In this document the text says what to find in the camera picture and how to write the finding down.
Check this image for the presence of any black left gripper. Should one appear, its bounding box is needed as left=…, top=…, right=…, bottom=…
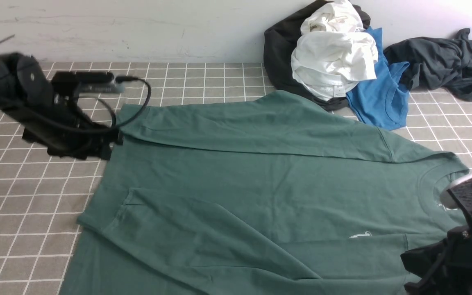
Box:
left=5, top=88, right=123, bottom=160

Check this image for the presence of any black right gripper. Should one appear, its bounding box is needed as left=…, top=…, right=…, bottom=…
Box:
left=401, top=227, right=472, bottom=295

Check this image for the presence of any green long-sleeve top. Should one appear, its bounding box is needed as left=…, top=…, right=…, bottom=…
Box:
left=60, top=91, right=469, bottom=295

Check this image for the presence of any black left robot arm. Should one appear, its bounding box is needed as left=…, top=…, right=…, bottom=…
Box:
left=0, top=52, right=123, bottom=160

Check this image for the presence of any grey checked tablecloth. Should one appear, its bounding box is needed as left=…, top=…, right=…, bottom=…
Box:
left=0, top=61, right=472, bottom=295

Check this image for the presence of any blue t-shirt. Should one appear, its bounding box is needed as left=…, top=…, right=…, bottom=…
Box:
left=346, top=27, right=409, bottom=130

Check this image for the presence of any dark grey crumpled garment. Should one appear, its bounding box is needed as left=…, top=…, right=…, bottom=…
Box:
left=383, top=28, right=472, bottom=102

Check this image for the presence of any black garment in pile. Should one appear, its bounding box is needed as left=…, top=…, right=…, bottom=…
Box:
left=263, top=0, right=371, bottom=111

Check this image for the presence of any white garment in pile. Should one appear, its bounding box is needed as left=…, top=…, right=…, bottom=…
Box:
left=291, top=0, right=378, bottom=101

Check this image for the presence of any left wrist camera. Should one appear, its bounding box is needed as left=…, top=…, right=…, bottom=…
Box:
left=50, top=71, right=125, bottom=98

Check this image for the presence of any black left camera cable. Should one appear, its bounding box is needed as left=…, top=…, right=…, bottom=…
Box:
left=0, top=76, right=152, bottom=136

